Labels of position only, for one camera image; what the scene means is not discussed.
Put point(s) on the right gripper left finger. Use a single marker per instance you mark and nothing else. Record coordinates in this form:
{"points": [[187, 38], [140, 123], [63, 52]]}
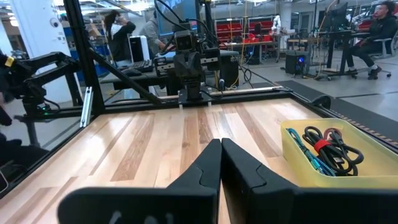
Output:
{"points": [[155, 202]]}

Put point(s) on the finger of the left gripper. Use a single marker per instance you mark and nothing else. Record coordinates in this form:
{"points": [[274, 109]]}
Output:
{"points": [[181, 65], [195, 65]]}

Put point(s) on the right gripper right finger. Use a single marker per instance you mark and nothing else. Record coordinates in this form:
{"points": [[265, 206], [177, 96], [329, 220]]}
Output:
{"points": [[280, 205]]}

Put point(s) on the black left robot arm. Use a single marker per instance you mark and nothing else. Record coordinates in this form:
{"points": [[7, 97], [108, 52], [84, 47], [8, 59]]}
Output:
{"points": [[194, 90]]}

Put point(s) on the black background robot arm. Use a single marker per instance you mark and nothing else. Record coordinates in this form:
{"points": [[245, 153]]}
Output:
{"points": [[37, 77]]}

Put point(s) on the black keyboard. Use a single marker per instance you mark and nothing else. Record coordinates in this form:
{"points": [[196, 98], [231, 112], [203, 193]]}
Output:
{"points": [[141, 65]]}

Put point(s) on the person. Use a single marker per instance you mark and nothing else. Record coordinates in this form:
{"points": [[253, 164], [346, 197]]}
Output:
{"points": [[152, 34], [376, 34], [119, 37]]}

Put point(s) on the black computer mouse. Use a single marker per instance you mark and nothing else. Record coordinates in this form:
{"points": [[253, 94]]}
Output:
{"points": [[132, 72]]}

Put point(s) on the large computer monitor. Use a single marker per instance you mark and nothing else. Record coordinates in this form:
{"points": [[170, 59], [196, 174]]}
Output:
{"points": [[183, 11]]}

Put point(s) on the red storage bin shelf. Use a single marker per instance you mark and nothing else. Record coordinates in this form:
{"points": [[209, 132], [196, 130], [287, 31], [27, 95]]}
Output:
{"points": [[245, 29]]}

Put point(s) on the black computer box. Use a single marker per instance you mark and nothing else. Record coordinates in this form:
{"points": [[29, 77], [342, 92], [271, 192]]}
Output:
{"points": [[297, 62]]}

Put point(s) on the yellow translucent plastic bin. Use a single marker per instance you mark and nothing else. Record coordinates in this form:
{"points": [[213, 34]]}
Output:
{"points": [[373, 165]]}

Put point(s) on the white building column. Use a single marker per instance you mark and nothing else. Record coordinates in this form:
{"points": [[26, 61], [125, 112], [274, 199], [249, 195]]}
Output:
{"points": [[40, 28]]}

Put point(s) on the black computer monitor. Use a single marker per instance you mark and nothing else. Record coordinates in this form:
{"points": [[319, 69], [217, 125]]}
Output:
{"points": [[337, 17]]}

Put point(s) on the grey office chair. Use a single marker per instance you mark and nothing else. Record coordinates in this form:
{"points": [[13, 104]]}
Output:
{"points": [[385, 46]]}

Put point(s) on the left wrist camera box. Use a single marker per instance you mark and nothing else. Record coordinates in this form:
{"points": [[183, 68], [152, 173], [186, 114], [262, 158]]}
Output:
{"points": [[185, 41]]}

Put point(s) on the black aluminium rig frame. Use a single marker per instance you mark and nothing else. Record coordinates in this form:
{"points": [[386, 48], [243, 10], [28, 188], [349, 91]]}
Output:
{"points": [[84, 46]]}

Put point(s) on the silver aluminium bracket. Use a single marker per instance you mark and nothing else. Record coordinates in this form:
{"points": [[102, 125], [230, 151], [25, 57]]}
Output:
{"points": [[86, 107]]}

